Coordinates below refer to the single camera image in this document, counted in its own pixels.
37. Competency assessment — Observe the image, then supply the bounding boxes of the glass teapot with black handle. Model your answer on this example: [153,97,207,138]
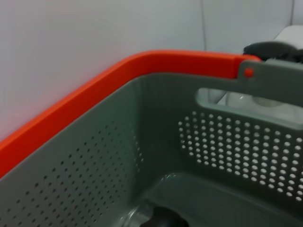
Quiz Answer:
[205,41,303,124]

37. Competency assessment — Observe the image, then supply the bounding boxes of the glass teacup with black holder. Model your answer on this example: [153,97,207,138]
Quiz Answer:
[122,205,191,227]

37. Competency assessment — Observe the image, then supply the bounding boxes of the orange basket handle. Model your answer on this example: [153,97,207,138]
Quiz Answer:
[0,49,262,178]

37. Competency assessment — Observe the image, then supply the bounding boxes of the grey perforated storage basket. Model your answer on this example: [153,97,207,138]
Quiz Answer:
[0,60,303,227]

